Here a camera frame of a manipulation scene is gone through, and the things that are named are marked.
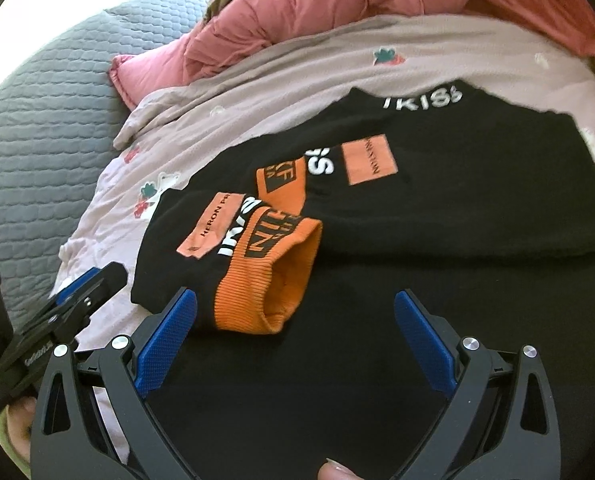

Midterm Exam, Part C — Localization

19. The black orange-cuffed sweater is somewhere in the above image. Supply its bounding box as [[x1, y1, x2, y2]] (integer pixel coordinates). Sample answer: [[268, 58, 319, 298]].
[[132, 81, 595, 479]]

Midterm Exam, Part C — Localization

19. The right hand thumb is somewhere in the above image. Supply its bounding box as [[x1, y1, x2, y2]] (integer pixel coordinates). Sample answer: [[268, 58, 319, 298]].
[[317, 458, 363, 480]]

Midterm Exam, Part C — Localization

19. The pink floral bed sheet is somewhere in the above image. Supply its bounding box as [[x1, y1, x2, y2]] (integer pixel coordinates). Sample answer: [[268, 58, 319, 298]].
[[59, 15, 595, 348]]

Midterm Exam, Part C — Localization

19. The grey quilted headboard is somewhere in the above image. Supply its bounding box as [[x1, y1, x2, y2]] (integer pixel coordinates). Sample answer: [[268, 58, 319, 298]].
[[0, 0, 208, 327]]

